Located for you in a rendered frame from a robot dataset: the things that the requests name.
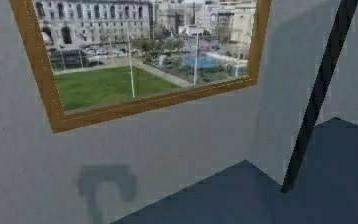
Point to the wooden framed window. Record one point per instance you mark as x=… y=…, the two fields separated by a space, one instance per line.
x=43 y=76

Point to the black door frame post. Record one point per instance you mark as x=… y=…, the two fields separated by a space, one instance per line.
x=320 y=86

